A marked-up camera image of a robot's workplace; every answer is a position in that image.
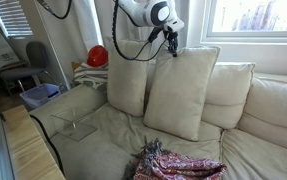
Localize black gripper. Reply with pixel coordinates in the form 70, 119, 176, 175
163, 31, 178, 51

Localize beige throw pillow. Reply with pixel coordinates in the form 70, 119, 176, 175
144, 47, 220, 141
107, 41, 150, 116

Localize red patterned fringed cloth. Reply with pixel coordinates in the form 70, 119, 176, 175
122, 138, 227, 180

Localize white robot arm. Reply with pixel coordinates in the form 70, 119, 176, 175
114, 0, 184, 53

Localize beige fabric couch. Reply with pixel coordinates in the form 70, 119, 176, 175
32, 62, 287, 180

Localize red hat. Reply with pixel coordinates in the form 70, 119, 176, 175
87, 45, 108, 67

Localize grey striped blanket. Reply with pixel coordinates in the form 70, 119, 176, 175
72, 63, 109, 92

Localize white curtain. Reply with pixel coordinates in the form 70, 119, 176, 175
33, 0, 191, 92

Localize clear acrylic stand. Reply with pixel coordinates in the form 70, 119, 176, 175
52, 107, 96, 141

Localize grey office chair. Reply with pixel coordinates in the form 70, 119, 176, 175
0, 40, 60, 97

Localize lavender plastic bin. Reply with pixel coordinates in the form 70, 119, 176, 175
20, 83, 61, 109

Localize window blinds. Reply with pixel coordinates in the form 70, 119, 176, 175
0, 0, 33, 38

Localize wooden table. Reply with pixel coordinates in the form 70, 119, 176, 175
3, 105, 65, 180

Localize window frame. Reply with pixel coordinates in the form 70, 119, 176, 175
202, 0, 287, 44

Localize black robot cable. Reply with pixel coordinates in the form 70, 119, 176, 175
112, 0, 171, 63

